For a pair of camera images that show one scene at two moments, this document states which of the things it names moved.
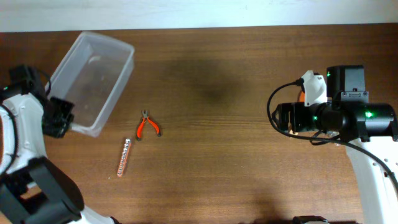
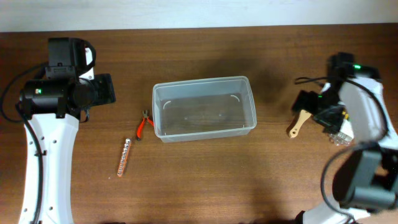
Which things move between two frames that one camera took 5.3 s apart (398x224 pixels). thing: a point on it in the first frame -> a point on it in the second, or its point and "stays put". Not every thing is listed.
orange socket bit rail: (126, 148) stays put
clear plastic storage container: (92, 74) -> (203, 109)
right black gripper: (296, 109) -> (331, 122)
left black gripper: (60, 131) -> (109, 96)
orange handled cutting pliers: (145, 117) stays put
